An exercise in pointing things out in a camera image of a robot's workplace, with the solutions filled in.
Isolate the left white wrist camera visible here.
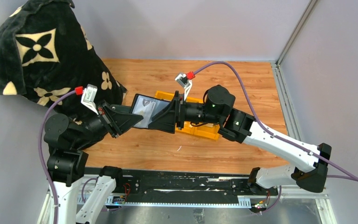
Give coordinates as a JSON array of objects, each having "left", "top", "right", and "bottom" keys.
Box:
[{"left": 81, "top": 84, "right": 98, "bottom": 114}]

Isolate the yellow three-compartment bin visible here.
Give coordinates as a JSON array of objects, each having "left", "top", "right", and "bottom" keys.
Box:
[{"left": 155, "top": 91, "right": 220, "bottom": 140}]

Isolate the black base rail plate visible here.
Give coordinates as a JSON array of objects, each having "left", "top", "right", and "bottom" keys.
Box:
[{"left": 123, "top": 169, "right": 278, "bottom": 204}]

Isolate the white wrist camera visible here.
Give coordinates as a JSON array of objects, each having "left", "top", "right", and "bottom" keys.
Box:
[
  {"left": 81, "top": 84, "right": 98, "bottom": 114},
  {"left": 175, "top": 71, "right": 195, "bottom": 101}
]

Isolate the white credit card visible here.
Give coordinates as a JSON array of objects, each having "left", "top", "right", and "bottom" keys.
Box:
[{"left": 132, "top": 96, "right": 157, "bottom": 128}]

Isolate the black floral blanket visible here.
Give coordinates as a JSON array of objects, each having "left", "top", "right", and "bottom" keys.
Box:
[{"left": 0, "top": 0, "right": 125, "bottom": 121}]

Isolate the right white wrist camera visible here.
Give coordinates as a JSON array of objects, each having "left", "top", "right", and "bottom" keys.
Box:
[{"left": 175, "top": 71, "right": 195, "bottom": 101}]

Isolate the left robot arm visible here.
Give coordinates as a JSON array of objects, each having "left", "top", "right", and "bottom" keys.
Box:
[{"left": 44, "top": 102, "right": 143, "bottom": 224}]

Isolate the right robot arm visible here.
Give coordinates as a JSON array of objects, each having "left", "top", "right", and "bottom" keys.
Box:
[{"left": 148, "top": 85, "right": 331, "bottom": 195}]

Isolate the aluminium frame post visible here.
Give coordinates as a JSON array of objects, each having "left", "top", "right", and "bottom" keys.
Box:
[{"left": 275, "top": 0, "right": 319, "bottom": 67}]

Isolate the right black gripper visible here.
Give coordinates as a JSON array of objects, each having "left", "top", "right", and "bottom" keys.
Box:
[{"left": 148, "top": 91, "right": 223, "bottom": 134}]

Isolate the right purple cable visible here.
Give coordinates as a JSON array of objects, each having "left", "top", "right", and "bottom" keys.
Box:
[{"left": 186, "top": 61, "right": 358, "bottom": 214}]

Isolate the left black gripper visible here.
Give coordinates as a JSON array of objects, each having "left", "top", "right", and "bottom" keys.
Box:
[{"left": 73, "top": 98, "right": 144, "bottom": 148}]

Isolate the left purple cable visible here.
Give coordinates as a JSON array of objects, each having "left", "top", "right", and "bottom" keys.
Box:
[{"left": 39, "top": 86, "right": 84, "bottom": 224}]

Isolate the purple cable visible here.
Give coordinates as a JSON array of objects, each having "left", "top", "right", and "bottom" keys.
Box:
[
  {"left": 39, "top": 86, "right": 84, "bottom": 224},
  {"left": 186, "top": 61, "right": 358, "bottom": 214}
]

